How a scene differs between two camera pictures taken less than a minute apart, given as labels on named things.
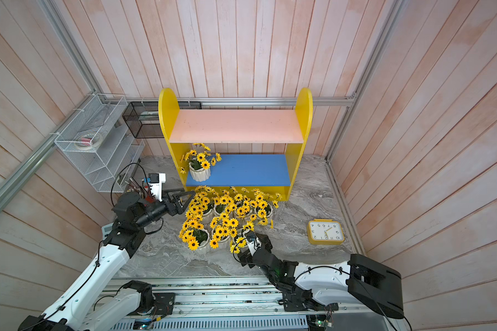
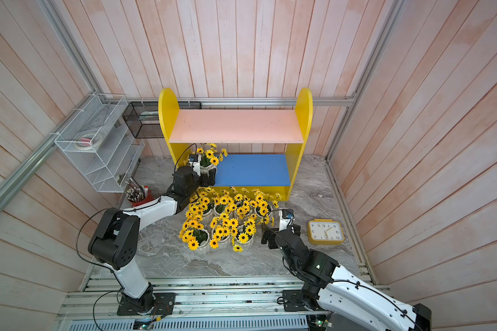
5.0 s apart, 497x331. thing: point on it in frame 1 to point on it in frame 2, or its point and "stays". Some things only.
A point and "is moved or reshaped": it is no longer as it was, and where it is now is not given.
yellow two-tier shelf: [205, 166] stays
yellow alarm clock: [325, 232] stays
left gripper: [178, 208] to [212, 178]
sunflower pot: [199, 207] stays
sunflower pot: [224, 228] stays
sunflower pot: [239, 241] is moved or reshaped
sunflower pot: [242, 206] stays
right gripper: [247, 256] to [266, 237]
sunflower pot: [200, 158] is moved or reshaped
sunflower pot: [195, 234] stays
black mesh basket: [143, 121] stays
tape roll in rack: [90, 141] stays
